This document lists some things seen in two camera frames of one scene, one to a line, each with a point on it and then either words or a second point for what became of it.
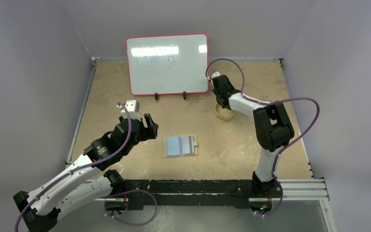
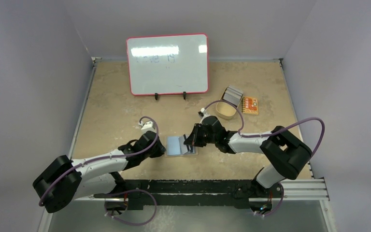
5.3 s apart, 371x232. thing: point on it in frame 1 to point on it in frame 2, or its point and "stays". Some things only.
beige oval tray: x=223 y=113 stays
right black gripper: x=219 y=84 to x=192 y=136
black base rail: x=190 y=195 stays
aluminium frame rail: x=289 y=190 stays
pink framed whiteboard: x=167 y=64 stays
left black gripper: x=149 y=132 to x=160 y=151
